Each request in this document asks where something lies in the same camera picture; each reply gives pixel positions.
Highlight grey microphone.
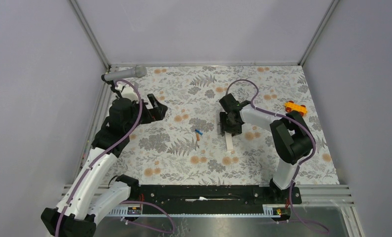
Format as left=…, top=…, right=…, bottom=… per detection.
left=101, top=65, right=147, bottom=81

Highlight floral patterned table mat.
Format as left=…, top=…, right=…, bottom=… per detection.
left=103, top=66, right=339, bottom=185

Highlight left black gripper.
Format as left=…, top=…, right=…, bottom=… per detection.
left=126, top=94, right=168, bottom=133

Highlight yellow toy car red wheels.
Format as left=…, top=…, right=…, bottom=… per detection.
left=284, top=101, right=308, bottom=117

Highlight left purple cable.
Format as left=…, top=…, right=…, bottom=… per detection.
left=53, top=78, right=143, bottom=237

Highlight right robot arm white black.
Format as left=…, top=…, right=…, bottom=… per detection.
left=219, top=94, right=316, bottom=203

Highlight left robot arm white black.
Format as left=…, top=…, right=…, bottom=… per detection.
left=41, top=82, right=168, bottom=237

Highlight white remote control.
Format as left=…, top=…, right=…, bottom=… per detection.
left=224, top=132, right=234, bottom=152

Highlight blue battery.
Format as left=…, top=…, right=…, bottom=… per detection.
left=195, top=129, right=203, bottom=136

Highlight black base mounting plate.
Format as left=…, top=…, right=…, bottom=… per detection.
left=129, top=185, right=302, bottom=215

